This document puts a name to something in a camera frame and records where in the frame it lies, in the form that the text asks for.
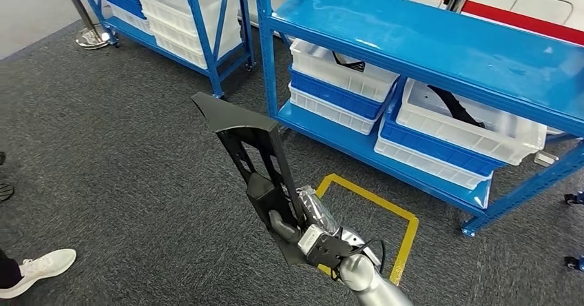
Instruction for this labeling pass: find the black stanchion post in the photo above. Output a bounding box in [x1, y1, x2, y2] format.
[443, 0, 472, 14]

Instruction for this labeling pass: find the person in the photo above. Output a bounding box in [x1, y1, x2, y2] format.
[0, 248, 78, 300]

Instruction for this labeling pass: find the chrome stanchion post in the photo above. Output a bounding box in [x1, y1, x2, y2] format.
[56, 0, 113, 50]

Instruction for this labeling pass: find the yellow floor tape square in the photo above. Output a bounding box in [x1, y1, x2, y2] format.
[315, 172, 419, 287]

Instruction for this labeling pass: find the black part in crate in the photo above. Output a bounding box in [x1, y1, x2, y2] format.
[332, 52, 366, 73]
[428, 84, 486, 129]

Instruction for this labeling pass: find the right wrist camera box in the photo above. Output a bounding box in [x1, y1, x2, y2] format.
[297, 223, 362, 271]

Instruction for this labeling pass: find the black plastic car part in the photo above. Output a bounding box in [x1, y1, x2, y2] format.
[190, 92, 320, 266]

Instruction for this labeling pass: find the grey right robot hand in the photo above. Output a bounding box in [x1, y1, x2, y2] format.
[268, 185, 341, 245]

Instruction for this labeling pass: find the white plastic crate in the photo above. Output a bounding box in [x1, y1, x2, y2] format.
[106, 1, 155, 37]
[288, 84, 379, 136]
[154, 34, 242, 70]
[133, 0, 242, 33]
[374, 137, 494, 191]
[289, 38, 400, 103]
[145, 14, 242, 53]
[395, 79, 548, 166]

